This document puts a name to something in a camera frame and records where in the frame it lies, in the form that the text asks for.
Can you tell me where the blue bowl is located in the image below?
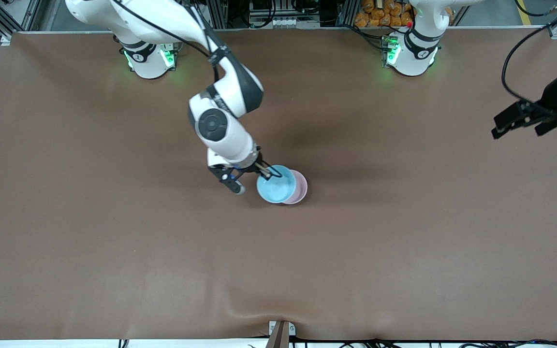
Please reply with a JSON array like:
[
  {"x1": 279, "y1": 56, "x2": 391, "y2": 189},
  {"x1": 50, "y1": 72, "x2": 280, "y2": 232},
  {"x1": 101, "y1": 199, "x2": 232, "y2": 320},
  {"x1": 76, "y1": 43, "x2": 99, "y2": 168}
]
[{"x1": 257, "y1": 165, "x2": 297, "y2": 204}]

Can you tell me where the metal clamp bracket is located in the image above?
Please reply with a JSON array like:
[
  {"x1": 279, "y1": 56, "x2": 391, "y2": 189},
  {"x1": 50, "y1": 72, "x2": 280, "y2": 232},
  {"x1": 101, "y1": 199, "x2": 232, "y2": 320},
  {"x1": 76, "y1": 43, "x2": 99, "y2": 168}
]
[{"x1": 268, "y1": 320, "x2": 296, "y2": 337}]

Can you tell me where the pink bowl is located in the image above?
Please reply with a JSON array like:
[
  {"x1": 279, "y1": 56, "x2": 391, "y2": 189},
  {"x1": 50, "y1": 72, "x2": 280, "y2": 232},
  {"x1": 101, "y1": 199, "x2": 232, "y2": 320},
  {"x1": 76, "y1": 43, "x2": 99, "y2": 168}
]
[{"x1": 282, "y1": 169, "x2": 308, "y2": 205}]

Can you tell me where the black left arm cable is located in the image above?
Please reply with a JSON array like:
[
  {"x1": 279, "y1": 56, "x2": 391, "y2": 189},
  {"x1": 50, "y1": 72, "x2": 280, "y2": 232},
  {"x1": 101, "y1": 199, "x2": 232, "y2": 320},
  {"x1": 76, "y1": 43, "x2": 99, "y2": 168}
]
[{"x1": 501, "y1": 4, "x2": 557, "y2": 106}]

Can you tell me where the white terminal block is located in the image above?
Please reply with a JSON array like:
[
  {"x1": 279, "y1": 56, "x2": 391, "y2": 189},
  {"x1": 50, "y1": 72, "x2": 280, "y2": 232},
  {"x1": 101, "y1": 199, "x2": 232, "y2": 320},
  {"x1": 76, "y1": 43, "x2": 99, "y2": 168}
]
[{"x1": 253, "y1": 16, "x2": 296, "y2": 28}]

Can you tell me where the brown table mat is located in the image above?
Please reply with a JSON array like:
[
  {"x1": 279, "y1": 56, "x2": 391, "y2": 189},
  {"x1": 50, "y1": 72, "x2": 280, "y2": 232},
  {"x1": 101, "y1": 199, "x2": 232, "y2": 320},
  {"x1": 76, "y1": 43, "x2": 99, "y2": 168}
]
[{"x1": 0, "y1": 28, "x2": 557, "y2": 342}]

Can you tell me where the orange snack packets pile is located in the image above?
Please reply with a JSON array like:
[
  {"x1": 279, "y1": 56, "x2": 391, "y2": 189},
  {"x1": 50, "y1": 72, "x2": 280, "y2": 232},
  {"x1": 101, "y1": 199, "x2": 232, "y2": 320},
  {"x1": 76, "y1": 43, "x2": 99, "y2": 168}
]
[{"x1": 354, "y1": 0, "x2": 414, "y2": 28}]

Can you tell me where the brown wooden bar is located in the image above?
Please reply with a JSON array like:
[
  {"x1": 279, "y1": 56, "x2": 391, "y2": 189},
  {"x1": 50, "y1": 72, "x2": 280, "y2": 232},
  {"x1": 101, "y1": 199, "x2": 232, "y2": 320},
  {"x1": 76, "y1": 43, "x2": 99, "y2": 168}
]
[{"x1": 265, "y1": 322, "x2": 290, "y2": 348}]

